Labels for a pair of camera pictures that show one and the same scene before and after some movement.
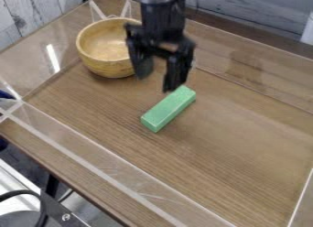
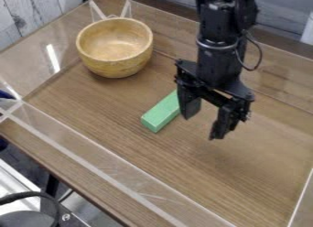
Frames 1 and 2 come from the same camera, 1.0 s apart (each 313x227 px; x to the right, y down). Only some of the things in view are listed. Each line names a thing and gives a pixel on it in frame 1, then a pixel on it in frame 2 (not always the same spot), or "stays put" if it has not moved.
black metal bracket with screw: x=58 y=212 stays put
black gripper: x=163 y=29 -> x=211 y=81
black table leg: x=52 y=186 stays put
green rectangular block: x=157 y=117 stays put
